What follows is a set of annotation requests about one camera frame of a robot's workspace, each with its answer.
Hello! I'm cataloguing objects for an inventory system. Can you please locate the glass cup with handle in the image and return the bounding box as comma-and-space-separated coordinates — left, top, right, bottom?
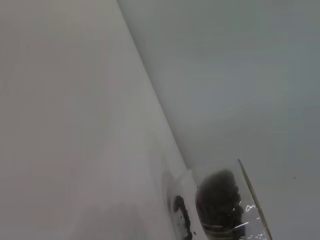
161, 158, 275, 240

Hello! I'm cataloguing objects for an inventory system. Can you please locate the coffee bean pile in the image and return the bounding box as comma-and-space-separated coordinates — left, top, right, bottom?
172, 169, 247, 240

